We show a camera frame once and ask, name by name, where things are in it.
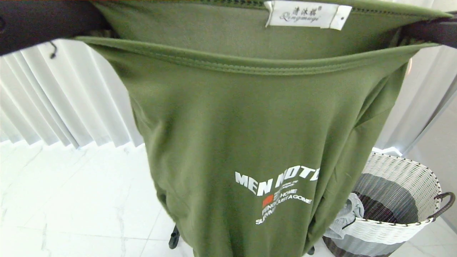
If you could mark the green printed shirt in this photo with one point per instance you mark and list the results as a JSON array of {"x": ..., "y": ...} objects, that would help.
[{"x": 232, "y": 135}]

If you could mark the black clothes rack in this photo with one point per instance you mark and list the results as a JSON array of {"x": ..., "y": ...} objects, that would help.
[{"x": 174, "y": 239}]

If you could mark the pale grey shorts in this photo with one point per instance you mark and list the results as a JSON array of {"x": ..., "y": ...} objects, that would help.
[{"x": 348, "y": 214}]

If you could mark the white laundry basket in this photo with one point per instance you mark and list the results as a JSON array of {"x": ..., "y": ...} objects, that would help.
[{"x": 392, "y": 167}]

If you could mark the white curtain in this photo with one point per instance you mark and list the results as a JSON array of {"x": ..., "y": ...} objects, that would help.
[{"x": 53, "y": 100}]

